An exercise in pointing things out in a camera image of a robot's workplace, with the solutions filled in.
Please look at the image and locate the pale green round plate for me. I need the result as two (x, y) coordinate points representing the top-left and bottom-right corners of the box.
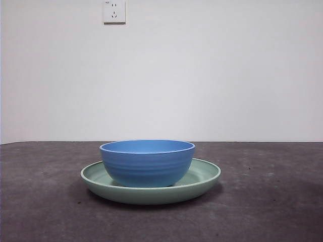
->
(80, 158), (222, 205)

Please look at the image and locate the blue ribbed bowl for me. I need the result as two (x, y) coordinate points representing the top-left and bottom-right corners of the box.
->
(99, 140), (196, 188)

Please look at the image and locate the white wall power socket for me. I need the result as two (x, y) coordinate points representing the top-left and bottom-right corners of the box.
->
(102, 0), (127, 25)

